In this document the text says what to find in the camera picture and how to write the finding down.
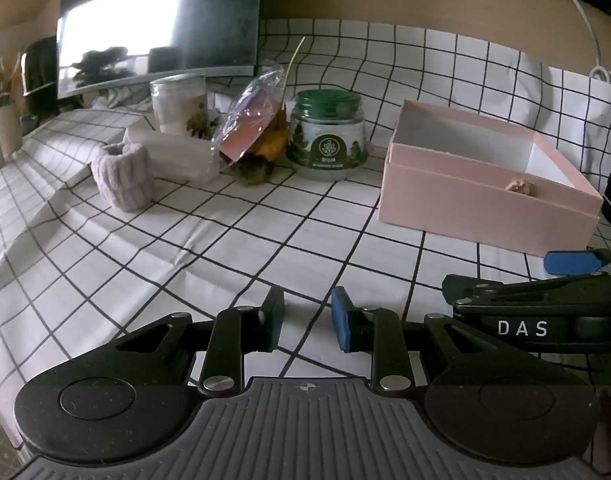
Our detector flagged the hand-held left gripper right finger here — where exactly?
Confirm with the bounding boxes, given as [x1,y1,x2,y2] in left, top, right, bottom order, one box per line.
[331,286,540,394]

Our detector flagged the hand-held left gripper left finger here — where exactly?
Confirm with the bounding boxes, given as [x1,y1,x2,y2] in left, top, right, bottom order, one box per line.
[114,285,286,397]

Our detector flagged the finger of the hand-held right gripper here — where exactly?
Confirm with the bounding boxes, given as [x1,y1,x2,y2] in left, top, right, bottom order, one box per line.
[441,274,611,308]
[544,246,611,279]

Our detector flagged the pink cardboard box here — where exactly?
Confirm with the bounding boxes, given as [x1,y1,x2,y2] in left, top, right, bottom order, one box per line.
[377,100,605,257]

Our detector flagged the tortoiseshell furry plush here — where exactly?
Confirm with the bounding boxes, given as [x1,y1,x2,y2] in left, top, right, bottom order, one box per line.
[234,110,291,187]

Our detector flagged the white soft pack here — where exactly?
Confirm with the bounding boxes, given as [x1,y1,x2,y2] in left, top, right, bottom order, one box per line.
[123,126,221,182]

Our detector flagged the pink item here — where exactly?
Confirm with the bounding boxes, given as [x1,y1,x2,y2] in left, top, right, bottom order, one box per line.
[210,60,286,163]

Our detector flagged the fuzzy pale purple wristband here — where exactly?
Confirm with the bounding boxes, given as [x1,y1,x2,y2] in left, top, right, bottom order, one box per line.
[90,142,151,212]

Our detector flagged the white black-grid tablecloth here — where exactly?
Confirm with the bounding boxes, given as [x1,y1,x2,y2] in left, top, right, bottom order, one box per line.
[0,17,611,480]

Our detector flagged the clear jar with green lid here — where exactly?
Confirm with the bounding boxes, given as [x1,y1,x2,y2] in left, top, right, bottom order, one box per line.
[286,89,370,182]

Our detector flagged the clear jar with beige lid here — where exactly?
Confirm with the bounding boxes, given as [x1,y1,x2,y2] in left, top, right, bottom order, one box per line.
[150,73,209,136]

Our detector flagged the black computer monitor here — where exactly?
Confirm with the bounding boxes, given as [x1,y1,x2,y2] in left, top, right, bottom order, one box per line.
[56,0,265,101]

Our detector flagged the beige vase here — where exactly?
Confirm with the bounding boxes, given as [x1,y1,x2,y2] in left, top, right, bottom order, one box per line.
[0,105,25,159]

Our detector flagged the black object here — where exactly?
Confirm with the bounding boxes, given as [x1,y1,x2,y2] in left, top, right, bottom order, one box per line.
[23,36,60,121]

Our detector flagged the white power cable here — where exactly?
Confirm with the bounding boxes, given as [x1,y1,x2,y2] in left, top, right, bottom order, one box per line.
[533,0,611,83]

